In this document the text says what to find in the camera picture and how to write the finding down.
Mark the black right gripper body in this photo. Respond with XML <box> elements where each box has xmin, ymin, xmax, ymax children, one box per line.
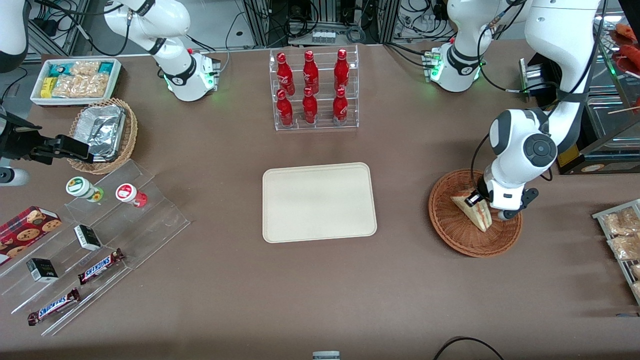
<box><xmin>0</xmin><ymin>113</ymin><xmax>60</xmax><ymax>165</ymax></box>

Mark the triangular sandwich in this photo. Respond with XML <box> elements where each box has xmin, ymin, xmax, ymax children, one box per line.
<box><xmin>450</xmin><ymin>189</ymin><xmax>494</xmax><ymax>233</ymax></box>

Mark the round brown wicker basket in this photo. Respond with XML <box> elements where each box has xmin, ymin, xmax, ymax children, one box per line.
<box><xmin>428</xmin><ymin>169</ymin><xmax>523</xmax><ymax>258</ymax></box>

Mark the light tan wicker basket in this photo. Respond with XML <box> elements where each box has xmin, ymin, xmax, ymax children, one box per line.
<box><xmin>67</xmin><ymin>98</ymin><xmax>139</xmax><ymax>176</ymax></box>

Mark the beige plastic tray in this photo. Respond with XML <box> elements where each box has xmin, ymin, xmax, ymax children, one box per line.
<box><xmin>262</xmin><ymin>162</ymin><xmax>378</xmax><ymax>244</ymax></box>

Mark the green lidded white cup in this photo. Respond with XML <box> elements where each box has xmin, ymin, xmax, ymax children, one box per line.
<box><xmin>65</xmin><ymin>176</ymin><xmax>105</xmax><ymax>203</ymax></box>

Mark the silver foil container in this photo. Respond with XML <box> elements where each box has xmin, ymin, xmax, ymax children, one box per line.
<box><xmin>74</xmin><ymin>105</ymin><xmax>126</xmax><ymax>162</ymax></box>

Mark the red lidded white cup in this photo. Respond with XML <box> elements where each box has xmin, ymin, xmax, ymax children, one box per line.
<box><xmin>115</xmin><ymin>183</ymin><xmax>148</xmax><ymax>209</ymax></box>

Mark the large clear snack bag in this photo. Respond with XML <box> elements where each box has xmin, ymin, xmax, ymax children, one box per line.
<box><xmin>51</xmin><ymin>73</ymin><xmax>111</xmax><ymax>99</ymax></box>

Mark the white rectangular snack bin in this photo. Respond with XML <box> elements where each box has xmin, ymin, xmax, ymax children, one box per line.
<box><xmin>30</xmin><ymin>57</ymin><xmax>123</xmax><ymax>108</ymax></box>

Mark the small clear snack bag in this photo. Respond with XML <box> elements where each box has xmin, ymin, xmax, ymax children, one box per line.
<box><xmin>70</xmin><ymin>60</ymin><xmax>102</xmax><ymax>77</ymax></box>

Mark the small black box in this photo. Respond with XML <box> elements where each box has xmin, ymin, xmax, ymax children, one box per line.
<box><xmin>26</xmin><ymin>258</ymin><xmax>59</xmax><ymax>284</ymax></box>
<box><xmin>74</xmin><ymin>224</ymin><xmax>103</xmax><ymax>252</ymax></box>

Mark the red tartan cookie box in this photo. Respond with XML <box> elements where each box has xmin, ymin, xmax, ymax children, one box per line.
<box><xmin>0</xmin><ymin>205</ymin><xmax>63</xmax><ymax>266</ymax></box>

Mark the clear acrylic stepped display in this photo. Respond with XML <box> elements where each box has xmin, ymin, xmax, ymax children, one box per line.
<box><xmin>0</xmin><ymin>159</ymin><xmax>191</xmax><ymax>337</ymax></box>

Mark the snickers chocolate bar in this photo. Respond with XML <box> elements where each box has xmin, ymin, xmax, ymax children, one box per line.
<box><xmin>27</xmin><ymin>288</ymin><xmax>82</xmax><ymax>327</ymax></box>
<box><xmin>77</xmin><ymin>248</ymin><xmax>126</xmax><ymax>286</ymax></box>

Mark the black food warmer cabinet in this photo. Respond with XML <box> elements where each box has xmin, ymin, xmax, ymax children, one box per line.
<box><xmin>519</xmin><ymin>7</ymin><xmax>640</xmax><ymax>176</ymax></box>

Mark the red cola bottle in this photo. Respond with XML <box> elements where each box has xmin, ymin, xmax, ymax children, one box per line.
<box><xmin>276</xmin><ymin>89</ymin><xmax>294</xmax><ymax>128</ymax></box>
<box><xmin>302</xmin><ymin>87</ymin><xmax>319</xmax><ymax>125</ymax></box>
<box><xmin>302</xmin><ymin>50</ymin><xmax>320</xmax><ymax>95</ymax></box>
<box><xmin>332</xmin><ymin>87</ymin><xmax>349</xmax><ymax>126</ymax></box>
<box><xmin>276</xmin><ymin>52</ymin><xmax>296</xmax><ymax>97</ymax></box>
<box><xmin>334</xmin><ymin>48</ymin><xmax>350</xmax><ymax>92</ymax></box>

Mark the clear acrylic bottle rack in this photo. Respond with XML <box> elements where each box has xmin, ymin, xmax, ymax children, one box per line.
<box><xmin>269</xmin><ymin>44</ymin><xmax>360</xmax><ymax>132</ymax></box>

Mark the red sausage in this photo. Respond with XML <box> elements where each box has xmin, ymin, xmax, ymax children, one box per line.
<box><xmin>619</xmin><ymin>44</ymin><xmax>640</xmax><ymax>76</ymax></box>
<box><xmin>613</xmin><ymin>23</ymin><xmax>640</xmax><ymax>44</ymax></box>

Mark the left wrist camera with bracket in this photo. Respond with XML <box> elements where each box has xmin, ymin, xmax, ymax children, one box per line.
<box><xmin>496</xmin><ymin>188</ymin><xmax>540</xmax><ymax>222</ymax></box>

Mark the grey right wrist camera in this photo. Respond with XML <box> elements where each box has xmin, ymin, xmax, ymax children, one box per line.
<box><xmin>0</xmin><ymin>167</ymin><xmax>29</xmax><ymax>187</ymax></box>

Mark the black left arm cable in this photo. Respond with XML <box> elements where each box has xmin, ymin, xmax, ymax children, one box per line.
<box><xmin>469</xmin><ymin>0</ymin><xmax>610</xmax><ymax>196</ymax></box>

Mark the metal wire rack tray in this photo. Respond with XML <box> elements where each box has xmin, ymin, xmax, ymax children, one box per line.
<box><xmin>592</xmin><ymin>199</ymin><xmax>640</xmax><ymax>306</ymax></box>

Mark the black cable loop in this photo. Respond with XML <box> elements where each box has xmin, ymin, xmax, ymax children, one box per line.
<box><xmin>432</xmin><ymin>336</ymin><xmax>506</xmax><ymax>360</ymax></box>

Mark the aluminium frame rack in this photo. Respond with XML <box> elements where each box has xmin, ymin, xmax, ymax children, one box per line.
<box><xmin>242</xmin><ymin>0</ymin><xmax>402</xmax><ymax>47</ymax></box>

